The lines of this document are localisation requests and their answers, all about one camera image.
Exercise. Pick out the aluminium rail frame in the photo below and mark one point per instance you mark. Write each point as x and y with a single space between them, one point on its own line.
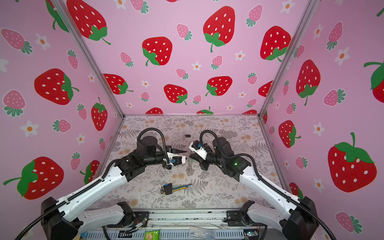
174 224

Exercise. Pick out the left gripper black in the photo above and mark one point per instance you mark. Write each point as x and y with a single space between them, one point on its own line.
171 150

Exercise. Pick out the clear plastic bag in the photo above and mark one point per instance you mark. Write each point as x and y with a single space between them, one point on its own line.
202 233

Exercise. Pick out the green snack packet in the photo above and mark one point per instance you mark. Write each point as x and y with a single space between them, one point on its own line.
152 235

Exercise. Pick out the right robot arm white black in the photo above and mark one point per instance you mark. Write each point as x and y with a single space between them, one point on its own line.
296 218

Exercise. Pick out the black connector with coloured wires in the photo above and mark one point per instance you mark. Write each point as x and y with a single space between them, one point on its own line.
168 189

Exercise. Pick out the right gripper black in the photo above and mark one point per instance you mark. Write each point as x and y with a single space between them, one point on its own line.
203 165

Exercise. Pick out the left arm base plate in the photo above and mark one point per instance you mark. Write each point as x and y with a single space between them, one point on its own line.
131 220

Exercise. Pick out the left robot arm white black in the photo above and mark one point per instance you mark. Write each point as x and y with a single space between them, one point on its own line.
68 217

